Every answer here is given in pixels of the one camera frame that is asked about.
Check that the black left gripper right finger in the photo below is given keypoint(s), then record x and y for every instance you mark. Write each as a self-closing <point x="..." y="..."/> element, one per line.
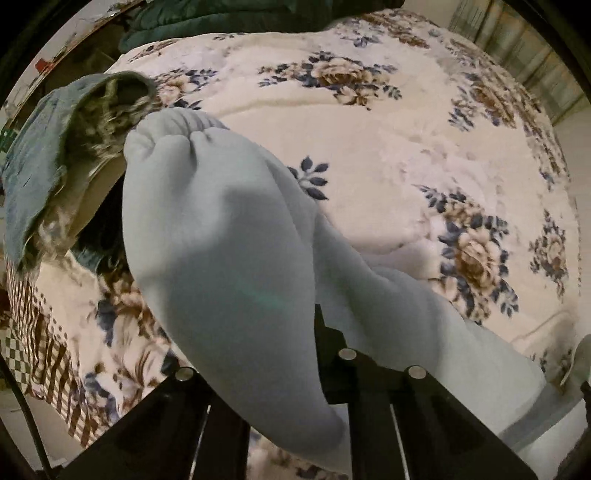
<point x="406" y="424"/>

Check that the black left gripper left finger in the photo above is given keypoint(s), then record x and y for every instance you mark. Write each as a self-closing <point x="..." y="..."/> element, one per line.
<point x="181" y="430"/>

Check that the light blue sweatpants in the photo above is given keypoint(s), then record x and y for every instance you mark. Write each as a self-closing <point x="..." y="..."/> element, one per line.
<point x="233" y="260"/>

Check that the floral cream bed blanket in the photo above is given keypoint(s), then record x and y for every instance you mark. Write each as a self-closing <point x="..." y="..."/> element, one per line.
<point x="424" y="153"/>

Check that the frayed blue denim jeans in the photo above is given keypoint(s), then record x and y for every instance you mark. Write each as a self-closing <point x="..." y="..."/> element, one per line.
<point x="36" y="166"/>

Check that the green plaid curtain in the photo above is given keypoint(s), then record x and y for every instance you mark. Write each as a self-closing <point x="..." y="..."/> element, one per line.
<point x="499" y="30"/>

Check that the dark green folded garment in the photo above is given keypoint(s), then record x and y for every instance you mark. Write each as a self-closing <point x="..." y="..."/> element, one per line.
<point x="170" y="19"/>

